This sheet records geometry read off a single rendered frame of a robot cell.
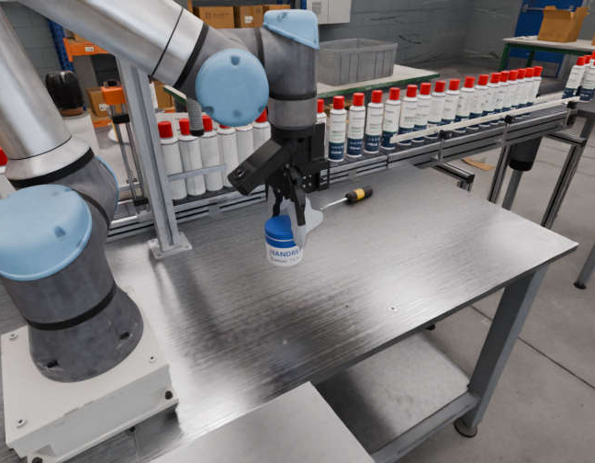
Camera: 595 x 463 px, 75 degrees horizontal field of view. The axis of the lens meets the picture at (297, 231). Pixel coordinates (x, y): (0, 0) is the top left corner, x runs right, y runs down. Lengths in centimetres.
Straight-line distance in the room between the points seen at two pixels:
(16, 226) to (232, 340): 39
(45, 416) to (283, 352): 35
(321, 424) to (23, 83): 60
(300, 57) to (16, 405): 59
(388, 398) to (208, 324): 81
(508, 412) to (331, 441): 126
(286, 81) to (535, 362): 172
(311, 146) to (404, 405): 100
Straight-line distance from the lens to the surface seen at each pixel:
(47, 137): 63
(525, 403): 187
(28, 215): 55
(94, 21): 43
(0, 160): 103
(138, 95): 86
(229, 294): 83
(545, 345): 214
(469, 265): 98
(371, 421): 137
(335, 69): 273
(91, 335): 60
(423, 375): 151
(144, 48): 43
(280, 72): 58
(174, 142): 104
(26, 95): 62
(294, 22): 57
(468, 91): 165
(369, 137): 136
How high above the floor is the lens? 137
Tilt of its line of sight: 32 degrees down
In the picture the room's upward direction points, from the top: straight up
